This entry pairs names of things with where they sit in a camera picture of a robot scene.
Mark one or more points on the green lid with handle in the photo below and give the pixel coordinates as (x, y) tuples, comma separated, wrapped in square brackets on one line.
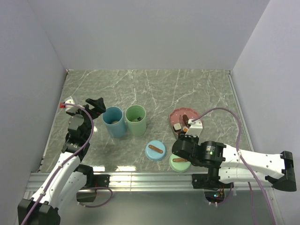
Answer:
[(179, 164)]

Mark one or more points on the green cylindrical lunch container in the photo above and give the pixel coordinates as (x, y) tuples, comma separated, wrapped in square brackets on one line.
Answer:
[(135, 117)]

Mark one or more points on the pink dotted plate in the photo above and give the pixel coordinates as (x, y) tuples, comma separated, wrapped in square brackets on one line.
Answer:
[(173, 117)]

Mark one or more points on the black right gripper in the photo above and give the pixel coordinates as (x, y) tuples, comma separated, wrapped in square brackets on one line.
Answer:
[(186, 137)]

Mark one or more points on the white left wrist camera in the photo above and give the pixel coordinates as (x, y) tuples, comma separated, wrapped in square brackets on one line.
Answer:
[(70, 104)]

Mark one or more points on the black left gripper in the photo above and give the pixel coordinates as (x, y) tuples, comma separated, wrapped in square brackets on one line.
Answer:
[(99, 108)]

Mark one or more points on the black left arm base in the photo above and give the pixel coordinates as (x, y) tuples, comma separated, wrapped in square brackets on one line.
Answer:
[(98, 180)]

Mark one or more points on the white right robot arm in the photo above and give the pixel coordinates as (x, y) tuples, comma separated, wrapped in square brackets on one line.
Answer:
[(226, 165)]

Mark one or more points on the blue cylindrical lunch container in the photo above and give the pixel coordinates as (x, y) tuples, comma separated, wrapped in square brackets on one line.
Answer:
[(115, 130)]

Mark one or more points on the blue lid with handle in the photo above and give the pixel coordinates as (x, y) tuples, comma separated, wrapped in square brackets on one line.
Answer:
[(155, 150)]

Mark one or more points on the yellow sushi roll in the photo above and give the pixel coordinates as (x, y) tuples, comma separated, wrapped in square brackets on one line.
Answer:
[(177, 126)]

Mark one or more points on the aluminium front frame rail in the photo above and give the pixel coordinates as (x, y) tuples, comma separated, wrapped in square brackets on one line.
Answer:
[(138, 181)]

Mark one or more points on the aluminium table edge rail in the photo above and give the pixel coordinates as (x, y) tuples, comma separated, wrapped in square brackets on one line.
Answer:
[(239, 109)]

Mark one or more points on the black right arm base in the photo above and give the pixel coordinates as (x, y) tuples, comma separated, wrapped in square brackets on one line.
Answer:
[(204, 181)]

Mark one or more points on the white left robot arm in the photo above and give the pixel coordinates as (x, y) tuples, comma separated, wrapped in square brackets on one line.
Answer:
[(69, 175)]

